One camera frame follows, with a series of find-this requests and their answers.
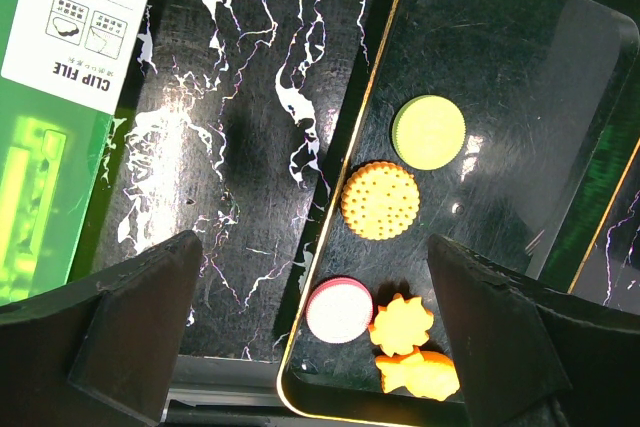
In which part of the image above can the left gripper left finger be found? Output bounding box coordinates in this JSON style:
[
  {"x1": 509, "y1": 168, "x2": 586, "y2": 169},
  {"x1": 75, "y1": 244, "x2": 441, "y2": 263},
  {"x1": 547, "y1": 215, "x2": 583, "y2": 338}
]
[{"x1": 1, "y1": 230, "x2": 202, "y2": 426}]

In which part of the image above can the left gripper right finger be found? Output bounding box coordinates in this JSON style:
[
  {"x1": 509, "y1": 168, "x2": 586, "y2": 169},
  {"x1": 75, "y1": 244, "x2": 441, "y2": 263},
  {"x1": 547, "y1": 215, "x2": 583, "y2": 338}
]
[{"x1": 427, "y1": 235, "x2": 639, "y2": 426}]

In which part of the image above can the orange dotted round cookie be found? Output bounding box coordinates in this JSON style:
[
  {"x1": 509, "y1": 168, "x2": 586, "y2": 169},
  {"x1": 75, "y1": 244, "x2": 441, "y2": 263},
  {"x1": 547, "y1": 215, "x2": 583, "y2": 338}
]
[{"x1": 340, "y1": 161, "x2": 420, "y2": 241}]

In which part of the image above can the orange fish cookie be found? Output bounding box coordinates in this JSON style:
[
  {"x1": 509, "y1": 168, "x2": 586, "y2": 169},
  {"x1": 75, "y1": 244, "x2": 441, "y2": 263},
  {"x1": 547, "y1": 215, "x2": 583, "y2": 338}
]
[{"x1": 375, "y1": 348, "x2": 460, "y2": 401}]

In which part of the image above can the orange flower cookie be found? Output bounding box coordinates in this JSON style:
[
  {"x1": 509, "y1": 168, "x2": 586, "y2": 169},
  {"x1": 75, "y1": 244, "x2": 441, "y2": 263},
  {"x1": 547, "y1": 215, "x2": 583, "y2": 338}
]
[{"x1": 368, "y1": 293, "x2": 435, "y2": 357}]

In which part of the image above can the pink round cookie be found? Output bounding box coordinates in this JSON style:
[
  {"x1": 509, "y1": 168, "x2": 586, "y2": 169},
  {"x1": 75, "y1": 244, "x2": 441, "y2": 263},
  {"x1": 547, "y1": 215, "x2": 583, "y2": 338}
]
[{"x1": 305, "y1": 277, "x2": 373, "y2": 344}]

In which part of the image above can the green round cookie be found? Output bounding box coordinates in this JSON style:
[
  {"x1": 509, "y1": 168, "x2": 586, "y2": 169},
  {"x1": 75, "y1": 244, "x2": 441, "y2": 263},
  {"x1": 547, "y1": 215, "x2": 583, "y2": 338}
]
[{"x1": 391, "y1": 95, "x2": 466, "y2": 170}]

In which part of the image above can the black gold-rimmed tray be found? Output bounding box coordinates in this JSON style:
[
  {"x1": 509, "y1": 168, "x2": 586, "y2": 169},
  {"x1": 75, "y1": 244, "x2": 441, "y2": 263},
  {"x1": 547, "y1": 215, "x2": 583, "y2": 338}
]
[{"x1": 277, "y1": 0, "x2": 639, "y2": 426}]

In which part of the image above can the green clip file folder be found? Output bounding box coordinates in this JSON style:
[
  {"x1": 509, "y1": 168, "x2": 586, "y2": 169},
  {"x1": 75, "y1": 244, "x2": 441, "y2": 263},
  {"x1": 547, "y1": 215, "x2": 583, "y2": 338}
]
[{"x1": 1, "y1": 0, "x2": 148, "y2": 304}]

